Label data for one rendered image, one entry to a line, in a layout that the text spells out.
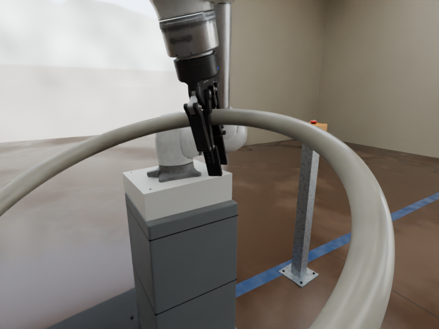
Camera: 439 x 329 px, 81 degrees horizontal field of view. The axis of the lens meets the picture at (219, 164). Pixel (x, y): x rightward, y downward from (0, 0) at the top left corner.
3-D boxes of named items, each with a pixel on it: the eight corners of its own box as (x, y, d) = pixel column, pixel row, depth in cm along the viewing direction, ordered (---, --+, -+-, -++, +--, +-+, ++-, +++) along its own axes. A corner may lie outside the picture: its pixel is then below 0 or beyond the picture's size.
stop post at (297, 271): (318, 275, 183) (338, 123, 154) (302, 288, 172) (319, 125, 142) (295, 261, 199) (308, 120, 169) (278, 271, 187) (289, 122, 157)
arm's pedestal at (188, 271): (127, 318, 149) (111, 189, 127) (203, 286, 174) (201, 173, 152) (153, 405, 107) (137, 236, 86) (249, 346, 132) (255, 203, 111)
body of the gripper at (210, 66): (183, 52, 48) (195, 100, 53) (163, 62, 41) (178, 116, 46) (221, 46, 46) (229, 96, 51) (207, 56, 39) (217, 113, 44)
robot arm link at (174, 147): (158, 160, 121) (152, 112, 115) (196, 156, 124) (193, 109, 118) (156, 168, 105) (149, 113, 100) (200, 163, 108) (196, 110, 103)
